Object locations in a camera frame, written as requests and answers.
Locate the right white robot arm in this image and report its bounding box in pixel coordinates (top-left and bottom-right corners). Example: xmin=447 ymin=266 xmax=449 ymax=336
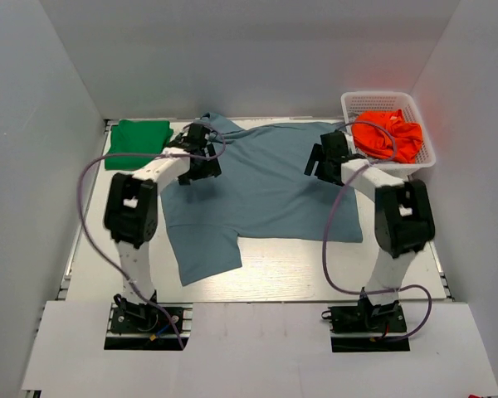
xmin=305 ymin=131 xmax=435 ymax=331

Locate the crumpled orange t-shirt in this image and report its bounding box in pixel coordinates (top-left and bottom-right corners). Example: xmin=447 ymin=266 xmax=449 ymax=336
xmin=351 ymin=109 xmax=423 ymax=163

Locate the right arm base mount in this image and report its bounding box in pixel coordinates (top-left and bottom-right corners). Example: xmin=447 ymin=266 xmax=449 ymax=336
xmin=321 ymin=306 xmax=410 ymax=353

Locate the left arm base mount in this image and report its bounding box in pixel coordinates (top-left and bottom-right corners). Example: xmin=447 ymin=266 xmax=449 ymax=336
xmin=104 ymin=304 xmax=182 ymax=352

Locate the white plastic basket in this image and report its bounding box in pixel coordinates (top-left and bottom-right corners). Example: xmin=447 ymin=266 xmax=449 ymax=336
xmin=341 ymin=91 xmax=436 ymax=177

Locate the folded green t-shirt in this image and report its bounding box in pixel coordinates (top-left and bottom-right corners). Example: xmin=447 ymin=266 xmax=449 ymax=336
xmin=105 ymin=119 xmax=173 ymax=171

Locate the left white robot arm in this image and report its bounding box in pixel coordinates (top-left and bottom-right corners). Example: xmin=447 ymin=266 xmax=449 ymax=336
xmin=104 ymin=122 xmax=221 ymax=331

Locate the blue-grey t-shirt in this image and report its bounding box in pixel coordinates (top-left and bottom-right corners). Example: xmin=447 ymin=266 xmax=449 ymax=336
xmin=160 ymin=113 xmax=363 ymax=285

